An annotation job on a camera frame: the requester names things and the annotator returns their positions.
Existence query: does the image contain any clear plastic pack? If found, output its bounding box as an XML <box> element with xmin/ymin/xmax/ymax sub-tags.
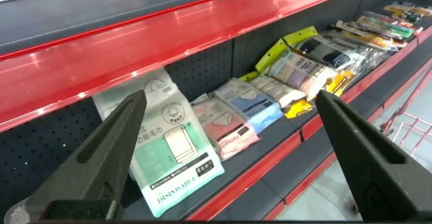
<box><xmin>323</xmin><ymin>31</ymin><xmax>399</xmax><ymax>75</ymax></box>

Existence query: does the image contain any green white towel pack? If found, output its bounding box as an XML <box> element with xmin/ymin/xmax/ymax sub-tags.
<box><xmin>92</xmin><ymin>67</ymin><xmax>225</xmax><ymax>218</ymax></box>

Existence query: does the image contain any dark sock pack yellow header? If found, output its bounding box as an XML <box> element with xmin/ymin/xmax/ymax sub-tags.
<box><xmin>282</xmin><ymin>26</ymin><xmax>366</xmax><ymax>71</ymax></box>

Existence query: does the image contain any pink underwear pack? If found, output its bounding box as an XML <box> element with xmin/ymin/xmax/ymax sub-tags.
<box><xmin>190</xmin><ymin>93</ymin><xmax>261</xmax><ymax>162</ymax></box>

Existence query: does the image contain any pink shopping cart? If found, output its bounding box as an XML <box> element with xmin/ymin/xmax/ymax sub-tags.
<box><xmin>379</xmin><ymin>65</ymin><xmax>432</xmax><ymax>157</ymax></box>

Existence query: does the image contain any green toothbrush pack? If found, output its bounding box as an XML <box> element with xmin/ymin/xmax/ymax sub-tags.
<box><xmin>356</xmin><ymin>11</ymin><xmax>424</xmax><ymax>39</ymax></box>

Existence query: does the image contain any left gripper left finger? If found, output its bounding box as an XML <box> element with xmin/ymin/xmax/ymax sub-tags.
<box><xmin>3</xmin><ymin>89</ymin><xmax>148</xmax><ymax>222</ymax></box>

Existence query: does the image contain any orange toothbrush pack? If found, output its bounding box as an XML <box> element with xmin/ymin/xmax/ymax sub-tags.
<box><xmin>383</xmin><ymin>1</ymin><xmax>432</xmax><ymax>24</ymax></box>

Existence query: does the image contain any pastel sock pack yellow header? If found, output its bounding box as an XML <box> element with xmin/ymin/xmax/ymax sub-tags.
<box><xmin>254</xmin><ymin>38</ymin><xmax>356</xmax><ymax>102</ymax></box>

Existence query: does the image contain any white sock pack yellow header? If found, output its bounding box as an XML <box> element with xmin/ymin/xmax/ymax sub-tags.
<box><xmin>238</xmin><ymin>70</ymin><xmax>313</xmax><ymax>119</ymax></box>

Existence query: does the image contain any blue underwear pack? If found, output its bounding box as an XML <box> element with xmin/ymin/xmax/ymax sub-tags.
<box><xmin>213</xmin><ymin>78</ymin><xmax>285</xmax><ymax>134</ymax></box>

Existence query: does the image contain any yellow toothbrush pack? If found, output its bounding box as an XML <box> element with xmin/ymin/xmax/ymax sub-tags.
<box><xmin>329</xmin><ymin>20</ymin><xmax>408</xmax><ymax>49</ymax></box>

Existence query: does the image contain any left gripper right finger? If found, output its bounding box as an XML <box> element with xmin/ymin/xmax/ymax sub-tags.
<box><xmin>315</xmin><ymin>89</ymin><xmax>432</xmax><ymax>222</ymax></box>

